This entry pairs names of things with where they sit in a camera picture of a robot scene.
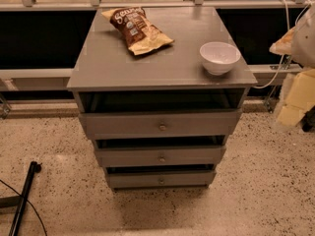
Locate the metal railing frame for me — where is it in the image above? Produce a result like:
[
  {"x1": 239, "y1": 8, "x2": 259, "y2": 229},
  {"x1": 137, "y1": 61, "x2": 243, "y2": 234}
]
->
[{"x1": 1, "y1": 0, "x2": 314, "y2": 113}]

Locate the black stand leg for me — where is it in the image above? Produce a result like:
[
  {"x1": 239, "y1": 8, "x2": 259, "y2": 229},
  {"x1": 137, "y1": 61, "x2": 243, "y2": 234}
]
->
[{"x1": 0, "y1": 161, "x2": 41, "y2": 236}]

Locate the white bowl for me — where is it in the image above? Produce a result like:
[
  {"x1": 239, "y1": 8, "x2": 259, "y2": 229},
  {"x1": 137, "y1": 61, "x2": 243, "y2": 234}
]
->
[{"x1": 200, "y1": 42, "x2": 241, "y2": 76}]

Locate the black floor cable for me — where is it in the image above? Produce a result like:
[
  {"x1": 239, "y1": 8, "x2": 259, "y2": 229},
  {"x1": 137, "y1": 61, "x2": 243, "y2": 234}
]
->
[{"x1": 0, "y1": 179, "x2": 49, "y2": 236}]

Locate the grey drawer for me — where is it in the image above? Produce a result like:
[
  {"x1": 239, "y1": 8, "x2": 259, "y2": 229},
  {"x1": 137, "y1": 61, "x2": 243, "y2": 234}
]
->
[
  {"x1": 94, "y1": 146, "x2": 226, "y2": 167},
  {"x1": 79, "y1": 110, "x2": 241, "y2": 140},
  {"x1": 105, "y1": 170, "x2": 216, "y2": 189}
]

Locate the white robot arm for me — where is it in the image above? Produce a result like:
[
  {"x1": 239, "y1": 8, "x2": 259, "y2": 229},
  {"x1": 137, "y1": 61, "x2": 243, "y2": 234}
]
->
[{"x1": 270, "y1": 5, "x2": 315, "y2": 126}]

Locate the brown chip bag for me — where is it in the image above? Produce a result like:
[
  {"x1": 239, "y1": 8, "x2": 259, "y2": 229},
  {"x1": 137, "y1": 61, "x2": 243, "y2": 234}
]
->
[{"x1": 101, "y1": 7, "x2": 173, "y2": 55}]

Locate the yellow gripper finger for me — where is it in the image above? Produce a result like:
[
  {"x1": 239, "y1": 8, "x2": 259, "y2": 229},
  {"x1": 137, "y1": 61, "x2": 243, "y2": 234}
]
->
[
  {"x1": 270, "y1": 29, "x2": 294, "y2": 55},
  {"x1": 277, "y1": 67, "x2": 315, "y2": 126}
]

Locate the white cable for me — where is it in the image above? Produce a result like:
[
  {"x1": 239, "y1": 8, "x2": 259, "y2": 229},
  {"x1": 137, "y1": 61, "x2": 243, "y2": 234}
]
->
[{"x1": 251, "y1": 0, "x2": 313, "y2": 90}]

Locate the grey top drawer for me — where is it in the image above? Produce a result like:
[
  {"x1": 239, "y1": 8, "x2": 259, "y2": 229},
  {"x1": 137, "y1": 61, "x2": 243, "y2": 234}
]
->
[{"x1": 79, "y1": 110, "x2": 241, "y2": 140}]

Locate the grey bottom drawer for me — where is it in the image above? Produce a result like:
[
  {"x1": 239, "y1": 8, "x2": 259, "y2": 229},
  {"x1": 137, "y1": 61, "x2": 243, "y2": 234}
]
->
[{"x1": 105, "y1": 170, "x2": 216, "y2": 189}]

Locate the grey middle drawer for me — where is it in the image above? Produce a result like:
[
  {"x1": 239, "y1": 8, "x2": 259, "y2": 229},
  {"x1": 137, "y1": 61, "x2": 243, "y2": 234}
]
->
[{"x1": 94, "y1": 146, "x2": 226, "y2": 167}]

